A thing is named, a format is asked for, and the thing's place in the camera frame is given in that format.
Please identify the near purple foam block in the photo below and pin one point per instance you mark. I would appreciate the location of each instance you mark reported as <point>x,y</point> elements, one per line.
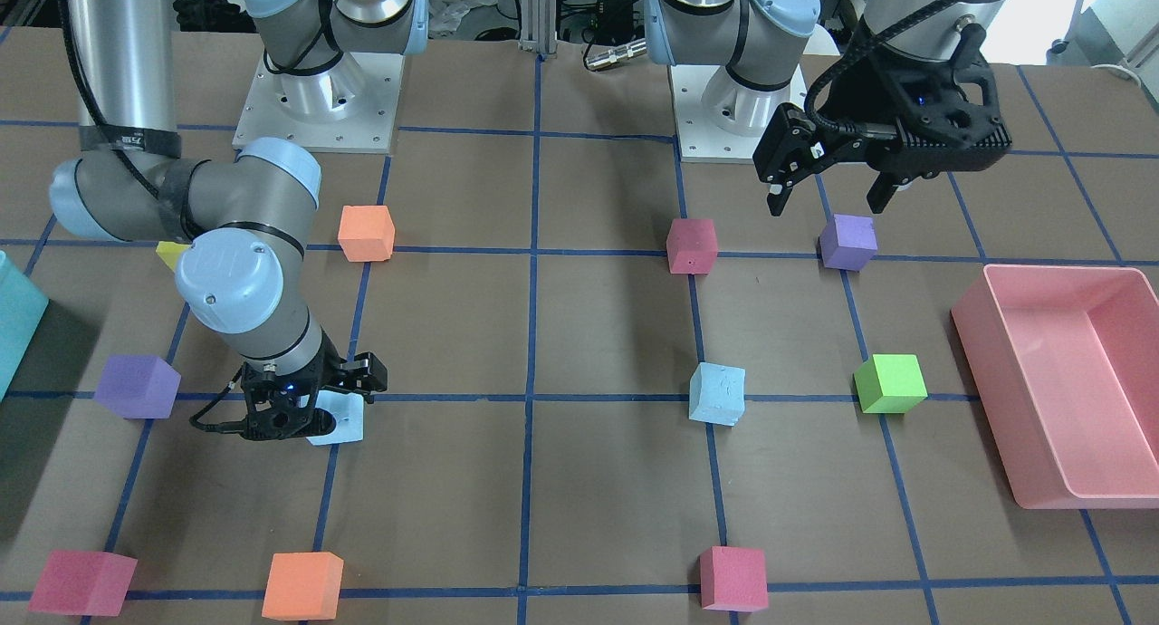
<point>848,242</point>

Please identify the pink block robot side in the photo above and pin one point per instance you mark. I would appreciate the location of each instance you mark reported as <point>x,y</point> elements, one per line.
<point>692,246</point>

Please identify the far pink foam block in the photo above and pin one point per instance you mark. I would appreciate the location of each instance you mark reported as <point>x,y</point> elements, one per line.
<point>83,583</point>

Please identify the purple foam block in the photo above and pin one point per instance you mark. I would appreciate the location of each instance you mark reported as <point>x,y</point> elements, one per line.
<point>848,242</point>
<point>138,386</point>

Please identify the orange block table side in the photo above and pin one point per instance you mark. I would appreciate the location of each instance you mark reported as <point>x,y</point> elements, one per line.
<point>303,586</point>

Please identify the yellow foam block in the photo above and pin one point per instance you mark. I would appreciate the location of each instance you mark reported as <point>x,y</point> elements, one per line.
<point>170,252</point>

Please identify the far purple foam block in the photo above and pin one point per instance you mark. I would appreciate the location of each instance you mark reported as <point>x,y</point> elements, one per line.
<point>138,386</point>

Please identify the green foam block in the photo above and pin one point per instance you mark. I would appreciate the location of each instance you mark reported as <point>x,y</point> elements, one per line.
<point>889,384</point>

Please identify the pink block table side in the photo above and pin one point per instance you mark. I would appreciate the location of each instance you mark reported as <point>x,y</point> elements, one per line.
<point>733,579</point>

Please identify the light blue block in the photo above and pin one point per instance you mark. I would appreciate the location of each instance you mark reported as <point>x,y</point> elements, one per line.
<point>717,394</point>
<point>348,411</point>

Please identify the orange block robot side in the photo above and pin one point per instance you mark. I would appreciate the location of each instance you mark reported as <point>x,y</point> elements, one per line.
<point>366,234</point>

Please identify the pink plastic tray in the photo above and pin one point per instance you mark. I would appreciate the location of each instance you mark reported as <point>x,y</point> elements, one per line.
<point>1065,359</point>

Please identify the aluminium frame post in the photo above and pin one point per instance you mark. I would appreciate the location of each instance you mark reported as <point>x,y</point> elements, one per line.
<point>537,27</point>

